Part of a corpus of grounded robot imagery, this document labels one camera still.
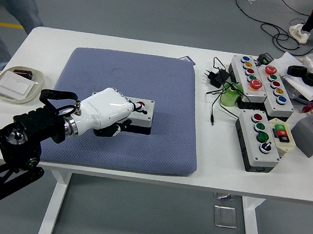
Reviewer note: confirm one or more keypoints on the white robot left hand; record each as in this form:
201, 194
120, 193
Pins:
103, 108

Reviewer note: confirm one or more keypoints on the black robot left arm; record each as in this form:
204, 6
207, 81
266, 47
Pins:
40, 122

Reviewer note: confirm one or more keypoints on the grey five-button control box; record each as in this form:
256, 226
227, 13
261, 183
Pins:
256, 83
275, 84

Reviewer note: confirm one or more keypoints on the blue-grey cushion mat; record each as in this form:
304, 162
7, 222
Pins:
163, 81

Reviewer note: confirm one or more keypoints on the beige oval tray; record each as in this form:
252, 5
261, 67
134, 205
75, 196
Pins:
39, 76

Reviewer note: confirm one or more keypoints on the white table leg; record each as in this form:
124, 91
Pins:
252, 226
57, 196

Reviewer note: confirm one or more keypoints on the silver floor socket plate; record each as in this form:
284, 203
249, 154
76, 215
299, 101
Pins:
225, 216

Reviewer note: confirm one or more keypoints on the small black terminal module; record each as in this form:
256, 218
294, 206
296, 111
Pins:
265, 59

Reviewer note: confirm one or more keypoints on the white foam sheet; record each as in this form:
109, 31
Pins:
284, 63

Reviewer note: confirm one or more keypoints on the red valve knob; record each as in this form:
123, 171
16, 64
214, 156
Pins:
310, 107

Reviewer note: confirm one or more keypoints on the grey block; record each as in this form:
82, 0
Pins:
309, 140

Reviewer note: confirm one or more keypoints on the white wall switch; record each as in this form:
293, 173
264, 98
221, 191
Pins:
13, 85

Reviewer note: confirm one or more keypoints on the small silver floor bracket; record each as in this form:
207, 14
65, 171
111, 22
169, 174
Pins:
222, 196

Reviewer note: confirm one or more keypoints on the cream three-button switch box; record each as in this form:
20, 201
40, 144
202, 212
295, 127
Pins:
282, 137

